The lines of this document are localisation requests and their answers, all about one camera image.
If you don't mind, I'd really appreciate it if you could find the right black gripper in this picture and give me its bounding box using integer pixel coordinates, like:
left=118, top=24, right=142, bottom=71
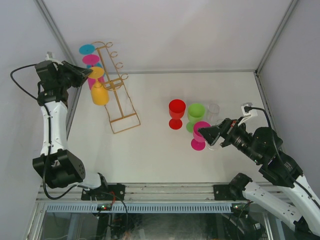
left=197, top=116, right=262, bottom=164

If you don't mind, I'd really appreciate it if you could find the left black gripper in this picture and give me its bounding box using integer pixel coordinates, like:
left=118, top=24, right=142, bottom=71
left=57, top=61, right=93, bottom=90

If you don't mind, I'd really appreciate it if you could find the clear wine glass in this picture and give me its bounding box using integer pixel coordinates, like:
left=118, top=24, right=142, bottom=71
left=206, top=103, right=220, bottom=124
left=206, top=118, right=225, bottom=151

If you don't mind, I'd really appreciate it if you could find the magenta wine glass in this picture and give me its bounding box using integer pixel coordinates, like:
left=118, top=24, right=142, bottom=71
left=190, top=121, right=211, bottom=151
left=82, top=54, right=105, bottom=91

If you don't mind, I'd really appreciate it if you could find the cyan plastic wine glass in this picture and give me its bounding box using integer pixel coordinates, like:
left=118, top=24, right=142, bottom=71
left=78, top=44, right=102, bottom=68

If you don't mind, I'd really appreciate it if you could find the green plastic wine glass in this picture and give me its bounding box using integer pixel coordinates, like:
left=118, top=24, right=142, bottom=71
left=186, top=103, right=206, bottom=133

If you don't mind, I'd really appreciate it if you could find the orange plastic wine glass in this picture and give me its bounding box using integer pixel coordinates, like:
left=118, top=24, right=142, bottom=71
left=87, top=66, right=109, bottom=106

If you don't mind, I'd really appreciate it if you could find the red plastic wine glass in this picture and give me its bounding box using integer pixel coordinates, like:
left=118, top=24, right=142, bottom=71
left=168, top=99, right=186, bottom=130

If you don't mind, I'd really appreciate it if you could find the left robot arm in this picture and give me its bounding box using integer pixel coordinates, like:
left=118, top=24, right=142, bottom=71
left=32, top=58, right=110, bottom=200

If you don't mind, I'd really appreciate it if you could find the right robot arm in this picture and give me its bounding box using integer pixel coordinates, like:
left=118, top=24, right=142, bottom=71
left=198, top=118, right=320, bottom=240

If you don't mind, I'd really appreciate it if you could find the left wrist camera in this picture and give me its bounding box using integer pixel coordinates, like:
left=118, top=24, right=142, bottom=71
left=45, top=51, right=63, bottom=65

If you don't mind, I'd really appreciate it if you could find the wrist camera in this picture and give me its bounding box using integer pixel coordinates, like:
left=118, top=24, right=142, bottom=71
left=238, top=102, right=258, bottom=126
left=45, top=51, right=63, bottom=65

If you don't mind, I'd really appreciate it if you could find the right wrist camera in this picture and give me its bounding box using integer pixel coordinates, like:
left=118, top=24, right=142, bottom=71
left=238, top=102, right=258, bottom=126

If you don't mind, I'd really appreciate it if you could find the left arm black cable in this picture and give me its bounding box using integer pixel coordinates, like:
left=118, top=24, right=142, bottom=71
left=9, top=63, right=83, bottom=201

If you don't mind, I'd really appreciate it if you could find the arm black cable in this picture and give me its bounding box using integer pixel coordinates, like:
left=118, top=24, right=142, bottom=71
left=245, top=105, right=320, bottom=201
left=9, top=63, right=83, bottom=201

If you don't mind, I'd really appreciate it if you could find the gold wire glass rack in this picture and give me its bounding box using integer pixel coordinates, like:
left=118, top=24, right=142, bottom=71
left=92, top=41, right=141, bottom=134

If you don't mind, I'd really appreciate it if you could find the right black base bracket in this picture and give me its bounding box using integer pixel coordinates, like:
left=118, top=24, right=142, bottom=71
left=213, top=184, right=236, bottom=201

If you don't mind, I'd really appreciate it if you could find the black base bracket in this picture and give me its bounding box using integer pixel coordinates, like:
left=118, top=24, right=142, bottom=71
left=81, top=183, right=126, bottom=201
left=213, top=184, right=236, bottom=201

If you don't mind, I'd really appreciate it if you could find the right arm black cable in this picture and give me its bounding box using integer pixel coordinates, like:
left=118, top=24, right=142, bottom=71
left=245, top=105, right=320, bottom=201

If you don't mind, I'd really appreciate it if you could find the aluminium mounting rail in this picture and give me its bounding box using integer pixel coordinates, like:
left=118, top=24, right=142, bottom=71
left=37, top=181, right=291, bottom=203

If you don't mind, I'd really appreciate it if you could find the blue slotted cable duct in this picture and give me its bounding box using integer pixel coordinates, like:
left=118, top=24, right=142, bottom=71
left=46, top=202, right=232, bottom=214

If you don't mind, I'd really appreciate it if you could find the left black base bracket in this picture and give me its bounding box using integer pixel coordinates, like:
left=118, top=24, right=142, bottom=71
left=81, top=183, right=126, bottom=201

